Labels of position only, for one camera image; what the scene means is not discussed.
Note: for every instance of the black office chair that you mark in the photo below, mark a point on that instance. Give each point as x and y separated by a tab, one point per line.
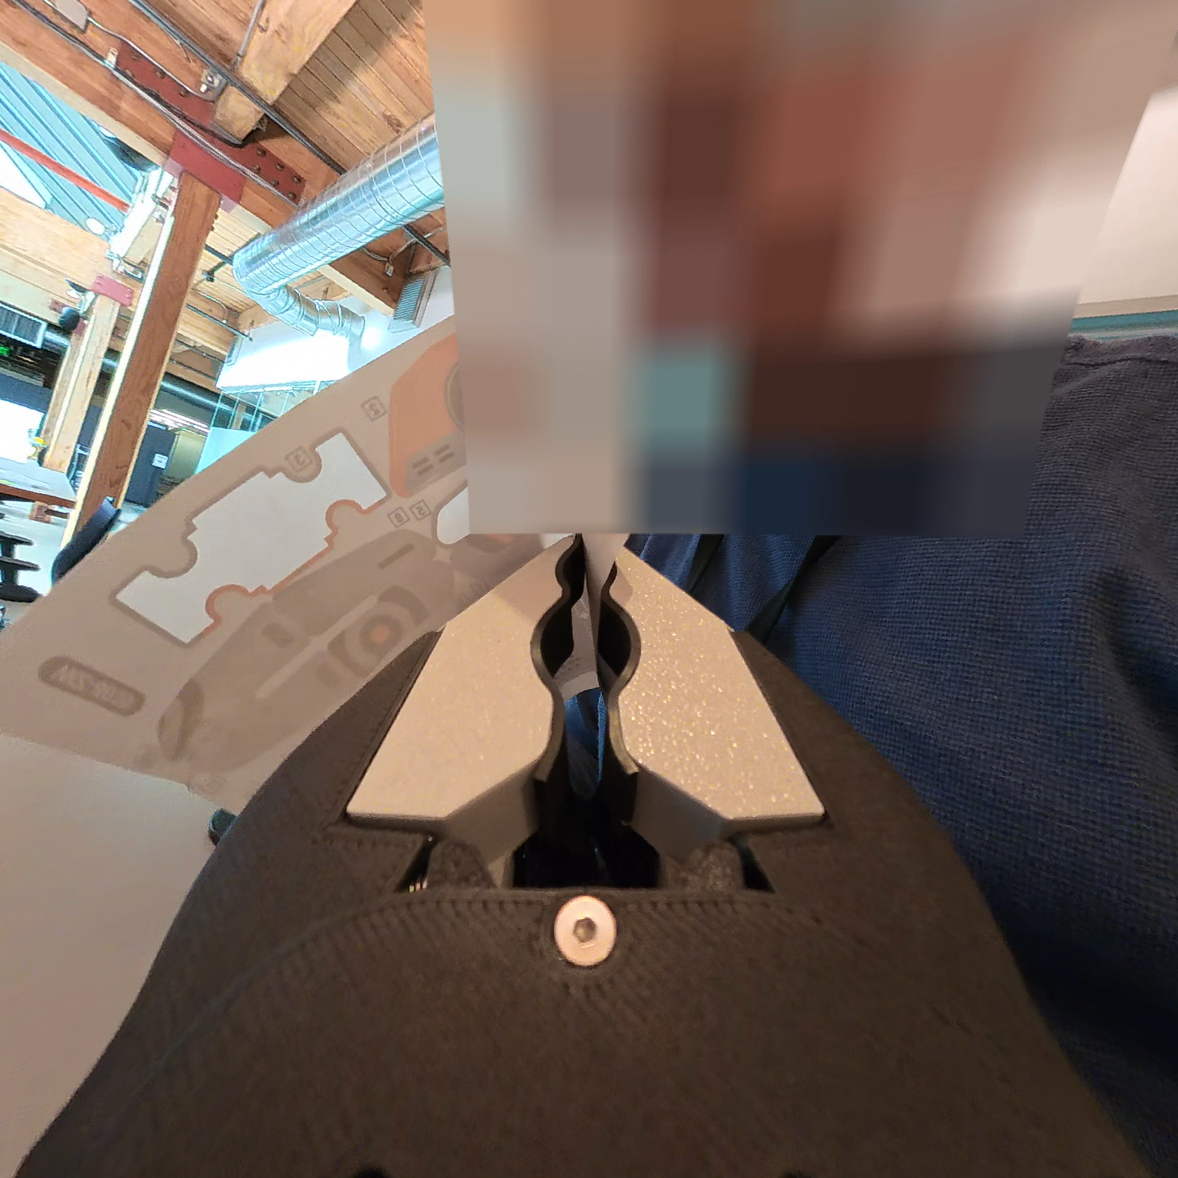
16	566
88	539

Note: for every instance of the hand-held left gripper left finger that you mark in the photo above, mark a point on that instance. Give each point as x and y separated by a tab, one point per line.
450	736

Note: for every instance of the silver ventilation duct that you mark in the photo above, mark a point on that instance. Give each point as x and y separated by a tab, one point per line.
340	220

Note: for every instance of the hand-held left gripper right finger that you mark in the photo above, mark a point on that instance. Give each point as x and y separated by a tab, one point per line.
717	736

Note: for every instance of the brown far desk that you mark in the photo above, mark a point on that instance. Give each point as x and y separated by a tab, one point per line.
31	488

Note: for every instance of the robot sticker sheet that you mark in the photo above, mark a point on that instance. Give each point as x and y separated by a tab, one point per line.
276	553

